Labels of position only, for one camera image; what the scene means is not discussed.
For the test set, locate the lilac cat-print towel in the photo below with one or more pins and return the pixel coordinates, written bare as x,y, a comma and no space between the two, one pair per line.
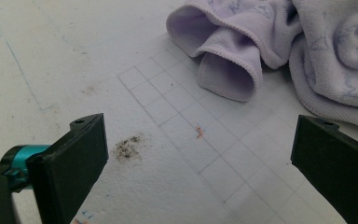
230,40

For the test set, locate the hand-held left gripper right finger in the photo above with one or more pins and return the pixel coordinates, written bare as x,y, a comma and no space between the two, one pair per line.
335,165

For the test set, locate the white foam mat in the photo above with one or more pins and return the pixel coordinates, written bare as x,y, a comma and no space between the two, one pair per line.
74,62

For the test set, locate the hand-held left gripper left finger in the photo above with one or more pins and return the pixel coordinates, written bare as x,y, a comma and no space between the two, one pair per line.
71,168

